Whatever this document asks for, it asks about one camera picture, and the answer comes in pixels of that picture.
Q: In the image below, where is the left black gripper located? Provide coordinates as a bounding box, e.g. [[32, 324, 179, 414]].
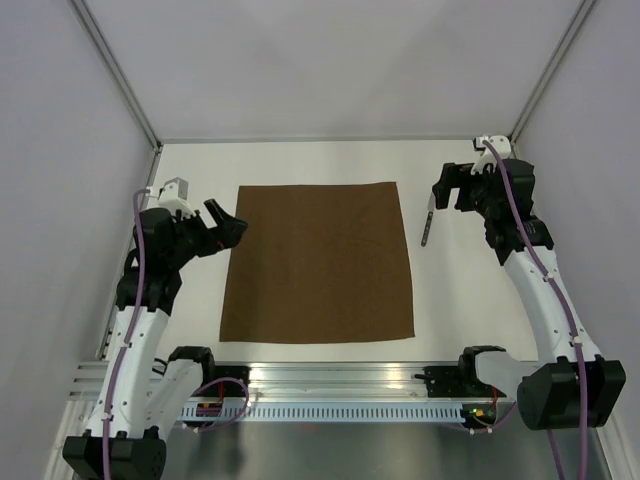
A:
[[166, 199, 246, 269]]

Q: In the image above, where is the brown cloth napkin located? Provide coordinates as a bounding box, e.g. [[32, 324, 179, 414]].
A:
[[219, 182, 415, 344]]

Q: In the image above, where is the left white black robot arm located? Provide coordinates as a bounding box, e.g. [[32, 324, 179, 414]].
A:
[[62, 191, 248, 479]]

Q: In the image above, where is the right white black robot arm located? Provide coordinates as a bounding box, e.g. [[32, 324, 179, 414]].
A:
[[432, 159, 626, 430]]

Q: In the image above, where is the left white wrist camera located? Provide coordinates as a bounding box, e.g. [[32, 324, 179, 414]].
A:
[[147, 177, 196, 221]]

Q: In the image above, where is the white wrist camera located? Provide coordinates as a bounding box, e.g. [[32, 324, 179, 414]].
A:
[[471, 135, 512, 175], [147, 177, 196, 221]]

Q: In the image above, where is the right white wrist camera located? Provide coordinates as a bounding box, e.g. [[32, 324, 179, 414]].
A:
[[471, 135, 512, 175]]

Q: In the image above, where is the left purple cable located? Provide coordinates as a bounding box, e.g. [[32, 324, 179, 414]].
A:
[[99, 187, 153, 480]]

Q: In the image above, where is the aluminium front rail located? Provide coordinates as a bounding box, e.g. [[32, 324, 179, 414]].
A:
[[63, 360, 504, 403]]

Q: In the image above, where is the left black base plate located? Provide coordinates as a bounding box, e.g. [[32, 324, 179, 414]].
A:
[[212, 365, 250, 399]]

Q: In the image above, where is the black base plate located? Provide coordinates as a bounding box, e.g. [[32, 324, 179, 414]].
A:
[[212, 365, 250, 399], [413, 365, 472, 399]]

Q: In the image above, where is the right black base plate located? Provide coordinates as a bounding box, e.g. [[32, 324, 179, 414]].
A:
[[413, 365, 472, 399]]

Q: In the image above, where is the right aluminium frame post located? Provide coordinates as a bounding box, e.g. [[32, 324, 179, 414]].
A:
[[509, 0, 599, 146]]

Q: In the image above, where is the aluminium frame post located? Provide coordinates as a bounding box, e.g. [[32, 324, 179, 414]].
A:
[[69, 0, 162, 151], [509, 0, 599, 146]]

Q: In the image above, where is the white slotted cable duct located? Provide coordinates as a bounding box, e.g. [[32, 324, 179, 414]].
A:
[[178, 401, 464, 424]]

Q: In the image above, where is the left aluminium frame post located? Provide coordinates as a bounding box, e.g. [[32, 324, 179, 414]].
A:
[[69, 0, 162, 151]]

